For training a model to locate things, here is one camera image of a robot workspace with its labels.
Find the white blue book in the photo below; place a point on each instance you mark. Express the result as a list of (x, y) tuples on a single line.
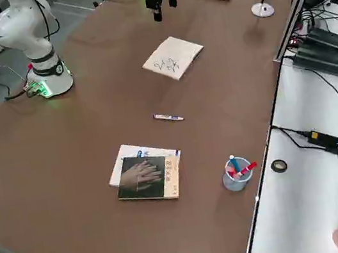
[(127, 151)]

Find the small red-lit circuit board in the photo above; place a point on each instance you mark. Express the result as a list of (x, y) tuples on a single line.
[(294, 43)]

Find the black finned power supply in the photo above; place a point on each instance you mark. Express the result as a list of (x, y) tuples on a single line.
[(320, 60), (333, 39)]

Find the black tape roll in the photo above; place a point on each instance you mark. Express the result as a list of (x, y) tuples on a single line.
[(280, 171)]

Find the aluminium frame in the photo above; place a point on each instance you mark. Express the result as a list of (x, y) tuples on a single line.
[(292, 15)]

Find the orange pen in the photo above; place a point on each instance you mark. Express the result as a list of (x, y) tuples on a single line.
[(231, 172)]

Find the dark book with hands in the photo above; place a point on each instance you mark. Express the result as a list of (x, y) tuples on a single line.
[(139, 183)]

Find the white scribbled notebook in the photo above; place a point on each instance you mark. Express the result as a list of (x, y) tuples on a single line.
[(176, 53)]

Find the blue white marker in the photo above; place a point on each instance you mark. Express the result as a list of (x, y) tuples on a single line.
[(167, 117)]

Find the translucent blue pen cup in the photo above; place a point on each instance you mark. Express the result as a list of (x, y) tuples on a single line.
[(235, 183)]

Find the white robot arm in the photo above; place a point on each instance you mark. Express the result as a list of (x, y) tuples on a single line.
[(19, 28)]

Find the blue pen white cap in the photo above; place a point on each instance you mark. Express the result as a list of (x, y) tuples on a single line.
[(235, 163)]

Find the red pen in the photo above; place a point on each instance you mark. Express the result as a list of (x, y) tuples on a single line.
[(249, 168)]

